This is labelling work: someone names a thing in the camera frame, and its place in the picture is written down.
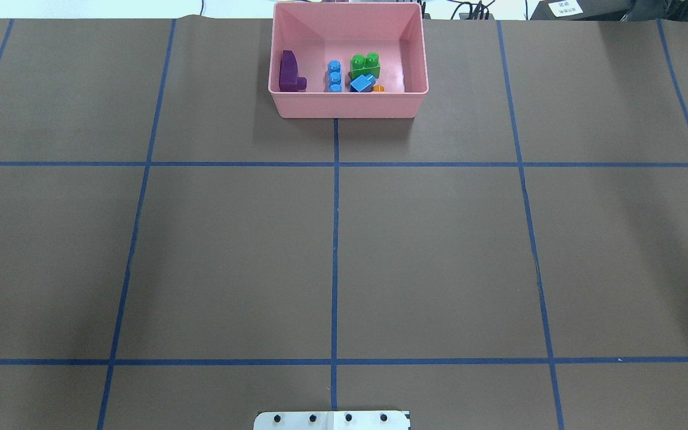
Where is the small blue toy block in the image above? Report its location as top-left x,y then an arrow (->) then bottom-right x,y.
349,74 -> 377,93

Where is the pink plastic box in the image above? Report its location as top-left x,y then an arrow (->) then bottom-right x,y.
268,2 -> 429,119

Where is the white camera stand pillar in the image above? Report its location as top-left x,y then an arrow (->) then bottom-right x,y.
252,410 -> 411,429

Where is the long blue toy block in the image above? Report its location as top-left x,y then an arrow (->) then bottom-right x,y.
327,60 -> 342,93

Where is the green toy block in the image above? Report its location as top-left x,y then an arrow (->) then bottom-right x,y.
349,52 -> 380,81

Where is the purple toy block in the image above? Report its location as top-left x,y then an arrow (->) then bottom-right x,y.
278,50 -> 308,93

